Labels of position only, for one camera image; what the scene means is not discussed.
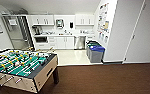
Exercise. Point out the dark lidded waste bin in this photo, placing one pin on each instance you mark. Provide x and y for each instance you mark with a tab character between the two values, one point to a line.
91	45

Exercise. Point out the white drawer unit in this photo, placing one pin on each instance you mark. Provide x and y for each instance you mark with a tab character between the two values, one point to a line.
51	42
90	38

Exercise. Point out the grey bin blue lid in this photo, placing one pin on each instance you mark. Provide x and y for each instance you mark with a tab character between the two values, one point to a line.
96	54

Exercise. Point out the built-in black microwave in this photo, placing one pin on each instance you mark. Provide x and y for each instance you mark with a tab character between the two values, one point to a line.
41	39

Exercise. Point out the dark coffee machine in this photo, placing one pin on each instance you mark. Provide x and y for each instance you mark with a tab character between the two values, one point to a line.
36	30

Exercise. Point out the green foosball table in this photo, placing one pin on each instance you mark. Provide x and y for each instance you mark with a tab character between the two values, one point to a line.
22	65

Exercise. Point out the white room door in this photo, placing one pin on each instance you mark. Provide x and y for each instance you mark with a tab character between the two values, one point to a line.
144	31

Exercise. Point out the wall poster board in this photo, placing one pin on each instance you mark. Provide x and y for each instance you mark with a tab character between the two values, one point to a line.
103	23

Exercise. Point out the white two-door wall cabinet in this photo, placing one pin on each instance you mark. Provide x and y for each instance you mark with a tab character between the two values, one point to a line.
41	20

